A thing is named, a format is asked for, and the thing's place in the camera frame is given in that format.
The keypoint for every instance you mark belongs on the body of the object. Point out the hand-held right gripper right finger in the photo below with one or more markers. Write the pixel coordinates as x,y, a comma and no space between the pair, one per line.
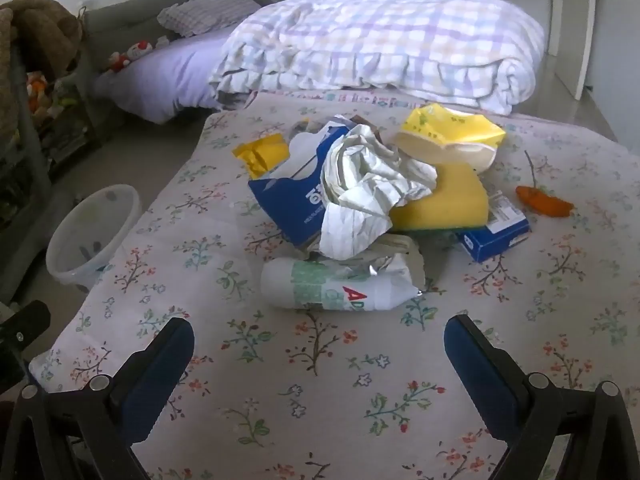
480,375

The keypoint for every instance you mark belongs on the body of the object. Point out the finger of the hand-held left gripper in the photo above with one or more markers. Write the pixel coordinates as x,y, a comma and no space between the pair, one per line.
22,330

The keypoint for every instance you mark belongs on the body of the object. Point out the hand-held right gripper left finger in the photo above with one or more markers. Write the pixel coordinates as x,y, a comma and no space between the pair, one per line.
150,377

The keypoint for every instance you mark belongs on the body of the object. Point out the white plastic waste bin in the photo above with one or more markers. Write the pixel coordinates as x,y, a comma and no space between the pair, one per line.
90,240

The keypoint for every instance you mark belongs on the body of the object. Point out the small blue cardboard box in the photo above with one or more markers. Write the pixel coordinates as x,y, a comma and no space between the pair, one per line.
495,235

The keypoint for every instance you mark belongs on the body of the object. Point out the yellow sponge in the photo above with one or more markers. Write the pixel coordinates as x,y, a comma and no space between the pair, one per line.
450,200

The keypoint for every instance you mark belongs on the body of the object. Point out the crushed white green-printed bottle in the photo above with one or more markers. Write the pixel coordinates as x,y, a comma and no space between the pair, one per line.
320,285

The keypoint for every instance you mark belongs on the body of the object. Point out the low bedside shelf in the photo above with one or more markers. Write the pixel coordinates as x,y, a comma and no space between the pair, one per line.
70,125

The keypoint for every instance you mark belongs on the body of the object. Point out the crumpled white paper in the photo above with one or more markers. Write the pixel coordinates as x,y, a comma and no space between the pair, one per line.
370,185

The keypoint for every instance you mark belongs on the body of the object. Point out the large torn blue carton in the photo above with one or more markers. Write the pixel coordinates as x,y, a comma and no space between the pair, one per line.
290,200

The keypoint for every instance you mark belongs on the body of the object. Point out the orange plush toys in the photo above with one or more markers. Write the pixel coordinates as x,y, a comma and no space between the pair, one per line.
36,92

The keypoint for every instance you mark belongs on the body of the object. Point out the yellow tissue packet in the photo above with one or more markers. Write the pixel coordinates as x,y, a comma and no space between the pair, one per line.
450,132

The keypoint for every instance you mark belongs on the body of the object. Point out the yellow plastic wrapper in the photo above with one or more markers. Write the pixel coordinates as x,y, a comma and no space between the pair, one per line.
262,155

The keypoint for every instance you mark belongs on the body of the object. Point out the lavender pillow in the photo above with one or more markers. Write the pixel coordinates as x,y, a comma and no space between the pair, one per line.
165,80

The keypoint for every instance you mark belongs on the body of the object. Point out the red white plush toy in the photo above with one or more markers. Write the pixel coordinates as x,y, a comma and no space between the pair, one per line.
127,56

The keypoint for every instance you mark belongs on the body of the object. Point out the brown fleece blanket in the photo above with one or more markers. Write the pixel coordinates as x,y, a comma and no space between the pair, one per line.
35,30

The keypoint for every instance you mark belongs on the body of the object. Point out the grey bed headboard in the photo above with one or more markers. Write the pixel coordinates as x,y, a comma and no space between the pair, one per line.
130,20

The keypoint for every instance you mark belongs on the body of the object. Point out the plaid ruffled duvet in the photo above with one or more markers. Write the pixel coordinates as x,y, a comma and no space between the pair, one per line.
380,45

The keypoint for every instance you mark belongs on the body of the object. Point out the plaid ruffled pillow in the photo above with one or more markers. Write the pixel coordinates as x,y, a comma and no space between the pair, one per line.
210,10

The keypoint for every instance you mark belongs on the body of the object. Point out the white door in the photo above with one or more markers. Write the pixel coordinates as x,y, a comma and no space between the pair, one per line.
595,20

